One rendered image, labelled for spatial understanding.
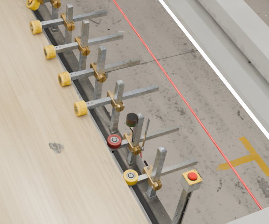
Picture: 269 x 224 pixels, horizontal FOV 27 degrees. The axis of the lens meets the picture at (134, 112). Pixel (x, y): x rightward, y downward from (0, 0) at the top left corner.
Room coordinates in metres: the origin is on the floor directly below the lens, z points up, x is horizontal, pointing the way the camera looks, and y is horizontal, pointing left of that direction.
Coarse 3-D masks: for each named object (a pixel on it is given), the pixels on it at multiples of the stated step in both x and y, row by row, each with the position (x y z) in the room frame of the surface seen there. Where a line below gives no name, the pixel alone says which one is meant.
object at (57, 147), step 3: (51, 144) 1.85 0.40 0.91; (54, 144) 1.85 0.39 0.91; (57, 144) 1.86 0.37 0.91; (60, 144) 1.86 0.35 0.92; (51, 147) 1.84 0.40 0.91; (54, 147) 1.84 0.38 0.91; (57, 147) 1.84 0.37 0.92; (60, 147) 1.85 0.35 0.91; (63, 147) 1.85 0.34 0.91; (54, 150) 1.82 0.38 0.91; (57, 150) 1.82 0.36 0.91; (60, 150) 1.83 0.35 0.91
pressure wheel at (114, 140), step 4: (108, 136) 1.98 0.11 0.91; (112, 136) 1.99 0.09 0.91; (116, 136) 1.99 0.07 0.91; (108, 140) 1.96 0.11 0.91; (112, 140) 1.96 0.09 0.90; (116, 140) 1.97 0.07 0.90; (120, 140) 1.97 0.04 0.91; (108, 144) 1.94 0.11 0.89; (112, 144) 1.93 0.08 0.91; (116, 144) 1.94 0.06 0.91; (120, 144) 1.96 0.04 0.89; (112, 148) 1.93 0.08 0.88; (116, 148) 1.94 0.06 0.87; (112, 152) 1.96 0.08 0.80
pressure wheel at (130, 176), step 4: (124, 172) 1.76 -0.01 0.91; (128, 172) 1.77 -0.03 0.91; (132, 172) 1.77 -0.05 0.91; (136, 172) 1.77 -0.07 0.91; (124, 176) 1.74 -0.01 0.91; (128, 176) 1.74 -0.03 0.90; (132, 176) 1.75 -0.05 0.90; (136, 176) 1.75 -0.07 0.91; (128, 180) 1.72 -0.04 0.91; (132, 180) 1.72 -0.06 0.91; (136, 180) 1.73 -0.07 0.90; (128, 184) 1.71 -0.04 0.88; (132, 184) 1.72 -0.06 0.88
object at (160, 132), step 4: (176, 124) 2.21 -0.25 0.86; (164, 128) 2.16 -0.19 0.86; (168, 128) 2.16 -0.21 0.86; (172, 128) 2.17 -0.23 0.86; (176, 128) 2.18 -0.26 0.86; (148, 132) 2.11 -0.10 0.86; (152, 132) 2.11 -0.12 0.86; (156, 132) 2.12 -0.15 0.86; (160, 132) 2.12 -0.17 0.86; (164, 132) 2.13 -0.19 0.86; (168, 132) 2.15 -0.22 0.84; (172, 132) 2.16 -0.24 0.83; (148, 136) 2.08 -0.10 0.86; (152, 136) 2.09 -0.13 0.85; (156, 136) 2.10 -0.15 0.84; (124, 140) 2.01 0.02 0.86; (140, 140) 2.05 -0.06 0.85; (124, 144) 1.99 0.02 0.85
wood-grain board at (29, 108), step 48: (0, 0) 3.00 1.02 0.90; (0, 48) 2.53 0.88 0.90; (0, 96) 2.14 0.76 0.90; (48, 96) 2.20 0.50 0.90; (0, 144) 1.80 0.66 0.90; (48, 144) 1.86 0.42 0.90; (96, 144) 1.92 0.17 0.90; (0, 192) 1.51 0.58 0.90; (48, 192) 1.56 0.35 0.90; (96, 192) 1.61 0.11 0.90
